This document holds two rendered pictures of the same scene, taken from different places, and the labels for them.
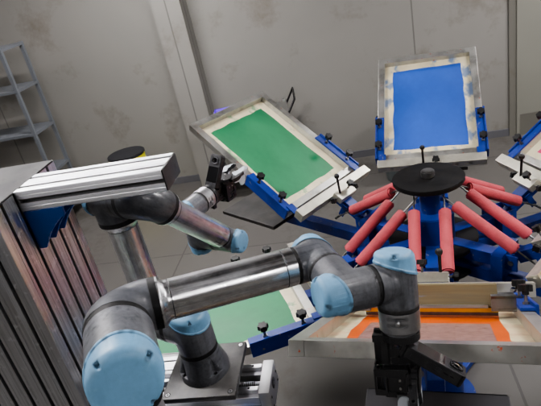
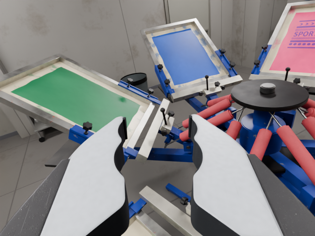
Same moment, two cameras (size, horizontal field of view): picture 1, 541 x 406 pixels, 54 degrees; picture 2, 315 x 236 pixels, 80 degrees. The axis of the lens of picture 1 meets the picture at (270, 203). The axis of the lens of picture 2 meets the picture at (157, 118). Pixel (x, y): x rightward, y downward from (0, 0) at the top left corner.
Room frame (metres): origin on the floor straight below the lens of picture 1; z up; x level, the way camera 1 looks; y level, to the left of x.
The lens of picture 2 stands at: (1.70, 0.14, 1.74)
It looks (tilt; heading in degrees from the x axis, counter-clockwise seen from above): 31 degrees down; 329
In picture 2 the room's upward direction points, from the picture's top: 11 degrees counter-clockwise
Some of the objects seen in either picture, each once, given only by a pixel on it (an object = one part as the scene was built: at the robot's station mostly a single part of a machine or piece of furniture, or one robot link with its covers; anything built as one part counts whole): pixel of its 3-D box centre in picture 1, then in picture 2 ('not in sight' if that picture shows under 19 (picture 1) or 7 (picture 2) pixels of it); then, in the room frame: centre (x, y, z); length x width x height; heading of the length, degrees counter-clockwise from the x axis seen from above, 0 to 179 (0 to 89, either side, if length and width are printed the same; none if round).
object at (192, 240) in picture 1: (202, 237); not in sight; (1.54, 0.24, 1.56); 0.11 x 0.08 x 0.11; 54
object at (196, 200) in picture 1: (190, 210); not in sight; (1.55, 0.26, 1.65); 0.11 x 0.08 x 0.09; 144
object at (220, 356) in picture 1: (201, 356); not in sight; (1.26, 0.30, 1.31); 0.15 x 0.15 x 0.10
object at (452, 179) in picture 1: (437, 294); (253, 184); (2.08, -0.70, 0.67); 0.40 x 0.40 x 1.35
